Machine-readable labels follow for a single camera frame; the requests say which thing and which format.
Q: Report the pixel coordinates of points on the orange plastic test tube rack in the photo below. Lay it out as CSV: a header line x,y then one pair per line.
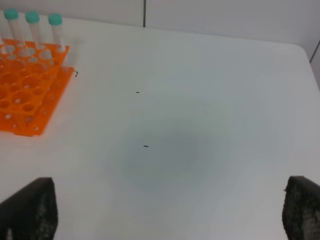
x,y
32,82

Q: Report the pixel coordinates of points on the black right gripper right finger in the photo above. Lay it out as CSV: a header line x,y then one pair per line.
x,y
301,209

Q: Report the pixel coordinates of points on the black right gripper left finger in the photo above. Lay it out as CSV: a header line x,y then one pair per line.
x,y
31,213

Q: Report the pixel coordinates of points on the green-capped tube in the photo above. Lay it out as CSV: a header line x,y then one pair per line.
x,y
33,20
12,16
55,20

